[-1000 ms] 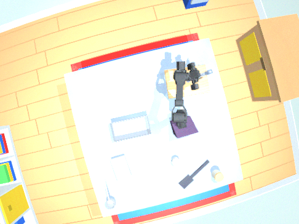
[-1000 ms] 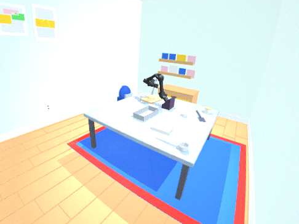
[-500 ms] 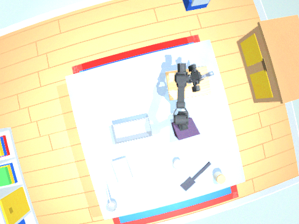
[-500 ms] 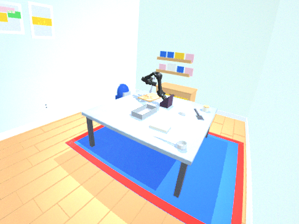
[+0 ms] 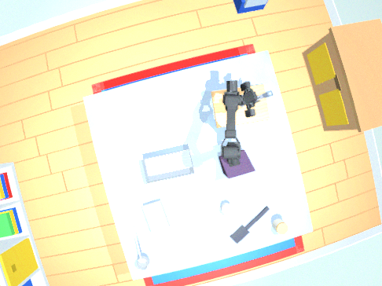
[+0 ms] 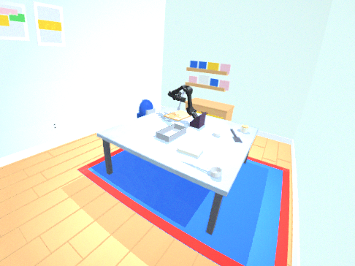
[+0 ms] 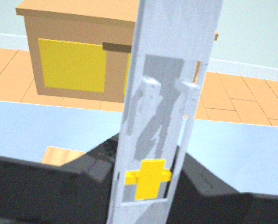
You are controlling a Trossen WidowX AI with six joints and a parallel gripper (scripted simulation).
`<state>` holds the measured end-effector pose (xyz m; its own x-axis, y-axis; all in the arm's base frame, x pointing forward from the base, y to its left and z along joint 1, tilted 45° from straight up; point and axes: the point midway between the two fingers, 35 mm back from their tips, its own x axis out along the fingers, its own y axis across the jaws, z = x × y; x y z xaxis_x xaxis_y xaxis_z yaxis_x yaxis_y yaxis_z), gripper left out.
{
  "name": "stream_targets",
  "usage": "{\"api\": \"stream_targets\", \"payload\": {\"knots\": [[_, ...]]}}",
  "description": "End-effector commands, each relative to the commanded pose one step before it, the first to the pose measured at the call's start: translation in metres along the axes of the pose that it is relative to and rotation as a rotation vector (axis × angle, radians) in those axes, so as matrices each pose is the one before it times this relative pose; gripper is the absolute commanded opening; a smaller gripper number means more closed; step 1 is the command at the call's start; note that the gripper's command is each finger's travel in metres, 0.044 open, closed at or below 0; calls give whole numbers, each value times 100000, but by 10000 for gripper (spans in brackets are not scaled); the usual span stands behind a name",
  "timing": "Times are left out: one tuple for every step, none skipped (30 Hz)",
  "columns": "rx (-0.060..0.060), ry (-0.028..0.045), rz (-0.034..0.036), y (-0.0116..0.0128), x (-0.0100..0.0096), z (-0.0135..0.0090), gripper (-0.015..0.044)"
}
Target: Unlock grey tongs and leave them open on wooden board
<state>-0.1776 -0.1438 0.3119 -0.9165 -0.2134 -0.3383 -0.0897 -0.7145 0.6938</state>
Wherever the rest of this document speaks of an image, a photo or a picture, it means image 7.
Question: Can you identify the light wooden board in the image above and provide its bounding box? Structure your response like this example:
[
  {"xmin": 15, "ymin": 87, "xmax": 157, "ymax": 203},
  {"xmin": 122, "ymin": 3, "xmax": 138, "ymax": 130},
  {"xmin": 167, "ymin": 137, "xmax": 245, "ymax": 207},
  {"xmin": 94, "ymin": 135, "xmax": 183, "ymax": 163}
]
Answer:
[{"xmin": 41, "ymin": 146, "xmax": 85, "ymax": 166}]

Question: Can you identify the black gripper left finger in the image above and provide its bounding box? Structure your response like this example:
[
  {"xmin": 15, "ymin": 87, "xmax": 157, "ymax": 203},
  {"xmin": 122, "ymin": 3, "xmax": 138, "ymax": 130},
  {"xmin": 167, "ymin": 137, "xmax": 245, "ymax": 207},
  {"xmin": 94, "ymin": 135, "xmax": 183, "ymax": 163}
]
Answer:
[{"xmin": 0, "ymin": 132, "xmax": 120, "ymax": 224}]

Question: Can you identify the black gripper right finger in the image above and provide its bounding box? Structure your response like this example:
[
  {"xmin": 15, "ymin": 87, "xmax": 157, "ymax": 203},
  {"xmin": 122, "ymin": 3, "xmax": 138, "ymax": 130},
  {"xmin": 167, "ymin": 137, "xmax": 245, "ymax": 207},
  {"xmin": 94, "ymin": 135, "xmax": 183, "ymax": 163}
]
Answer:
[{"xmin": 165, "ymin": 152, "xmax": 278, "ymax": 224}]

